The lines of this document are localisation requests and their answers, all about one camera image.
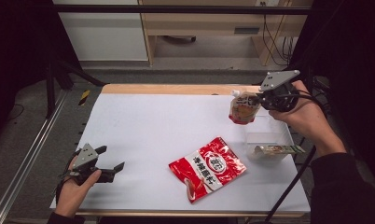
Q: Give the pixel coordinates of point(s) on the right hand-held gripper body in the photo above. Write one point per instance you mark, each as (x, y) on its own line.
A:
(279, 91)

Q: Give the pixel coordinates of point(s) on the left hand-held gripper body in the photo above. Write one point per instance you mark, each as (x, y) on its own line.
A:
(84, 160)

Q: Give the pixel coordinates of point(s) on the white spouted sauce pouch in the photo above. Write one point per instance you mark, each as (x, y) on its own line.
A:
(243, 109)

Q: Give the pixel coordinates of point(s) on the translucent plastic container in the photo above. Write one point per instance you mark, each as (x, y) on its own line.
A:
(266, 137)

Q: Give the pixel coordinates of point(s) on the green and gold sauce pouch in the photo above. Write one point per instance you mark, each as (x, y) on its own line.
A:
(280, 150)

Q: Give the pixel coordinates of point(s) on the red and white seasoning packet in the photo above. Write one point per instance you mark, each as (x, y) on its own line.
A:
(207, 169)

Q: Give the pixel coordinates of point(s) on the person's left hand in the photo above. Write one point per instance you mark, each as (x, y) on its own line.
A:
(71, 196)

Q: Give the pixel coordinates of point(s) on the person's right hand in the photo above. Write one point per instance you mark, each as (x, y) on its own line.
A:
(307, 121)

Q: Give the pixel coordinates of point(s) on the yellow and black tape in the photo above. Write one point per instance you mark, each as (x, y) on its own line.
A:
(84, 97)

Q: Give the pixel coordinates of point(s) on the white table sheet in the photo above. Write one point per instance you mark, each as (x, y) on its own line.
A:
(160, 124)

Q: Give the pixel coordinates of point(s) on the dark curtain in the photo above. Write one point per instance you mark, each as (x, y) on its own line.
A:
(353, 77)
(17, 46)

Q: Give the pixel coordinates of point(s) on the light wooden desk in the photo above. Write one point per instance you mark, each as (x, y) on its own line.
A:
(204, 23)

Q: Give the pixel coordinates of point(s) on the white cabinet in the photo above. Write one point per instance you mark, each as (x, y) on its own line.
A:
(104, 34)

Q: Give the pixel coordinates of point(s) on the aluminium floor rail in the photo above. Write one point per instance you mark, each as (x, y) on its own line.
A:
(27, 152)

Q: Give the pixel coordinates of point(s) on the black horizontal frame bar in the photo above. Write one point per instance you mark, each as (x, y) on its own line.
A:
(176, 9)

